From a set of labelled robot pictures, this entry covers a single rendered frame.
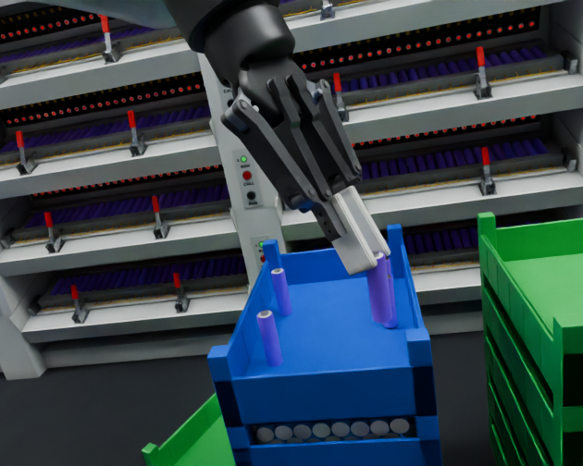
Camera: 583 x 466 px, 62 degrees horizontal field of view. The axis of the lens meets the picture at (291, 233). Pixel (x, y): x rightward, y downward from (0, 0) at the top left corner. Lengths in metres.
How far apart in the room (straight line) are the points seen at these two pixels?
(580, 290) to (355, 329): 0.27
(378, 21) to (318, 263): 0.47
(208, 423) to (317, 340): 0.48
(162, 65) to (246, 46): 0.63
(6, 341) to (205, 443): 0.65
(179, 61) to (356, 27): 0.34
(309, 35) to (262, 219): 0.37
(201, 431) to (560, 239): 0.71
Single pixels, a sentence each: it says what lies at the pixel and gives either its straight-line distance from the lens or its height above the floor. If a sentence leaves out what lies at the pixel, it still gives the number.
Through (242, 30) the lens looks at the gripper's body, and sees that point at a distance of 0.42.
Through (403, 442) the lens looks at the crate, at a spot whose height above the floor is 0.29.
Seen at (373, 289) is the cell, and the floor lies 0.44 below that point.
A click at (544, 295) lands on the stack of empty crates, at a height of 0.32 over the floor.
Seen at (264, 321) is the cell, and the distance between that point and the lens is 0.53.
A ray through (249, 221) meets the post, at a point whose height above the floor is 0.34.
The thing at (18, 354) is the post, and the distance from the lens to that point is 1.45.
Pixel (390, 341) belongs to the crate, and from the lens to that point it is 0.58.
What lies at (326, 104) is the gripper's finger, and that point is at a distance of 0.47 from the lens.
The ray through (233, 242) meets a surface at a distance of 1.07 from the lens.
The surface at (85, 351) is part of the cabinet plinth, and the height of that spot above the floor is 0.04.
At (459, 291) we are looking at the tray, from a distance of 1.10.
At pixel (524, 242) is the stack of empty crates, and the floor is 0.35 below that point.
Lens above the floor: 0.64
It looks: 19 degrees down
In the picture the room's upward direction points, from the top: 11 degrees counter-clockwise
